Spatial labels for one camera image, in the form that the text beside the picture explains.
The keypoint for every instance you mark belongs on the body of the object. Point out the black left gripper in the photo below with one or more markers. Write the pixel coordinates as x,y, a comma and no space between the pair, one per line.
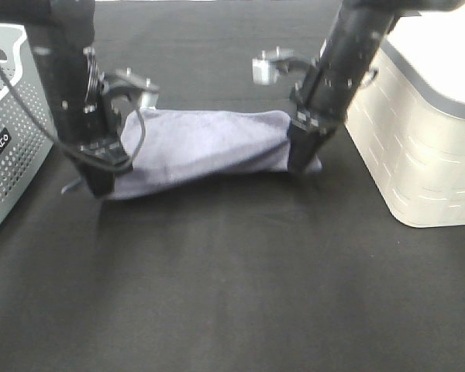
90,129

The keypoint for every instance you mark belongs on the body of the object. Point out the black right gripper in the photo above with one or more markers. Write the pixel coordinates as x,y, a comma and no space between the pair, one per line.
321,103

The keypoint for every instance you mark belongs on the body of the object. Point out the grey-purple towel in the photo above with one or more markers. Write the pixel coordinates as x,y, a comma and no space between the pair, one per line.
180,146

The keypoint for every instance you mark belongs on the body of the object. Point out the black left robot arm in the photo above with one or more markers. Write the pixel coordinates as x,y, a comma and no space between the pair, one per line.
61,35

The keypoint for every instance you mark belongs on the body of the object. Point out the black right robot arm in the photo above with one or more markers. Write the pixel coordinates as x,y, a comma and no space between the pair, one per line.
360,27

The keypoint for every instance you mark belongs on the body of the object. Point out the grey perforated laundry basket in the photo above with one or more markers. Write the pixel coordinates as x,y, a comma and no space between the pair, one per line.
23,148

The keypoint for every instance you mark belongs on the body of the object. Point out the white slotted storage basket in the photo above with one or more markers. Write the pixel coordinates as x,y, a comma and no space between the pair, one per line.
408,124

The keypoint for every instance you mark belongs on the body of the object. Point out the black table cloth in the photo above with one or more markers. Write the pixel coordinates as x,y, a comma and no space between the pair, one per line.
262,272

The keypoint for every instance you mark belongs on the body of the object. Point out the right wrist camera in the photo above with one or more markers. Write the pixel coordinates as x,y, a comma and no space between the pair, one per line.
269,65

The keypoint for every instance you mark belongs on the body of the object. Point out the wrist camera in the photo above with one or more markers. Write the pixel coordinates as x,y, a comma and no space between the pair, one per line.
269,65
134,88

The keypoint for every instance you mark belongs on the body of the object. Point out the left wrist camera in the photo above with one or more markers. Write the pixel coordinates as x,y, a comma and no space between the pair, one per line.
134,88

